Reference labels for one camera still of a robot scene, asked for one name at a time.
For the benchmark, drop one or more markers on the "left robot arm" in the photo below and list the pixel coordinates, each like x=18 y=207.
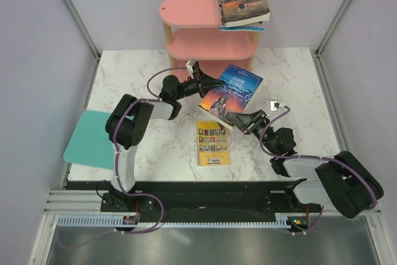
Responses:
x=127 y=124

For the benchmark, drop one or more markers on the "teal plastic file folder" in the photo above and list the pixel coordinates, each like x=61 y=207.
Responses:
x=90 y=144

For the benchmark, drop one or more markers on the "white slotted cable duct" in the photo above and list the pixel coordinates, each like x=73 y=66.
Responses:
x=124 y=221

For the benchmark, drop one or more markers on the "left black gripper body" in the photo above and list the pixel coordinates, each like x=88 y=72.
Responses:
x=192 y=87

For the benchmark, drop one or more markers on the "Jane Eyre book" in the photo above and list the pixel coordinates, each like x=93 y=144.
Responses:
x=239 y=88

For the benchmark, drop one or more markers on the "Tale of Two Cities book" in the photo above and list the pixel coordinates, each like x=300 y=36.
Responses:
x=236 y=13

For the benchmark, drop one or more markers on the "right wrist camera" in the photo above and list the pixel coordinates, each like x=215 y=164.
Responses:
x=276 y=106

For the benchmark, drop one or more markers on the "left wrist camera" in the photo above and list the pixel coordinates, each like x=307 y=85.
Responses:
x=190 y=66

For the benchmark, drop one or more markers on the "brown Edward Tulane book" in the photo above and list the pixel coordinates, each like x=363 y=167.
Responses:
x=236 y=14

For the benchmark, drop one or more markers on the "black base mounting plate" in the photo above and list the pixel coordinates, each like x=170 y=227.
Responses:
x=266 y=196

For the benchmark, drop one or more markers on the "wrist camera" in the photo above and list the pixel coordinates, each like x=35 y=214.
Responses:
x=190 y=66
x=276 y=106

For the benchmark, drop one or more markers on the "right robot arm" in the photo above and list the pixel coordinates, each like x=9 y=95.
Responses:
x=340 y=181

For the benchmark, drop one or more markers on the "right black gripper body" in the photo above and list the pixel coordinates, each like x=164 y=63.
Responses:
x=258 y=128

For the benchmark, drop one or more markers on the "dog picture book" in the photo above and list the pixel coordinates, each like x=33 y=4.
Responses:
x=257 y=27

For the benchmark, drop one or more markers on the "pink three-tier shelf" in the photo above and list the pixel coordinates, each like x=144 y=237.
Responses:
x=192 y=30

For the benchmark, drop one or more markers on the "yellow paperback book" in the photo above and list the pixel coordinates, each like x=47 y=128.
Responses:
x=212 y=144

